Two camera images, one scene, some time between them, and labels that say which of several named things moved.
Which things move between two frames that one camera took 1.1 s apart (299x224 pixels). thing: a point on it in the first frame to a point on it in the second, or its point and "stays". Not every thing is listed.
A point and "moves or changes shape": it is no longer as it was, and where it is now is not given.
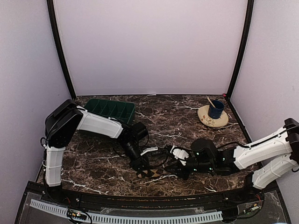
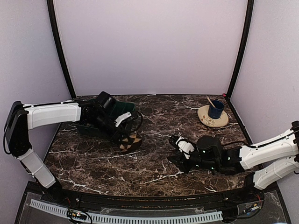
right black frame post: x=243 y=50 stays
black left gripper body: x=133 y=163 to x=100 y=121
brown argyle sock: x=145 y=171 moves or changes shape
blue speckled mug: x=216 y=113 stays
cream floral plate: x=203 y=115 stays
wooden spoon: x=211 y=102 stays
